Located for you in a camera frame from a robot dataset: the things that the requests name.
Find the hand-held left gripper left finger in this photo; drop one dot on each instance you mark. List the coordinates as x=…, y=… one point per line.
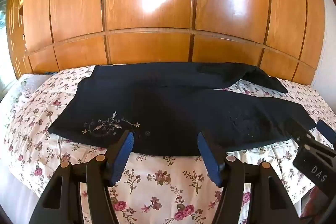
x=123, y=158

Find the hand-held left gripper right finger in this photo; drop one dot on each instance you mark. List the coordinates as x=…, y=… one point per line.
x=210, y=158

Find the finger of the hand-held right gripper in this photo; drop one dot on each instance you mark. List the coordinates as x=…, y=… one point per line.
x=326, y=130
x=299, y=130

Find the black pants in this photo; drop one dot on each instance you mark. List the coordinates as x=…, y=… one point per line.
x=168, y=108

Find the floral bedspread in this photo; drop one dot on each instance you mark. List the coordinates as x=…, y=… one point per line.
x=157, y=187

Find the wooden wardrobe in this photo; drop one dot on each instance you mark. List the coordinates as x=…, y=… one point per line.
x=147, y=50

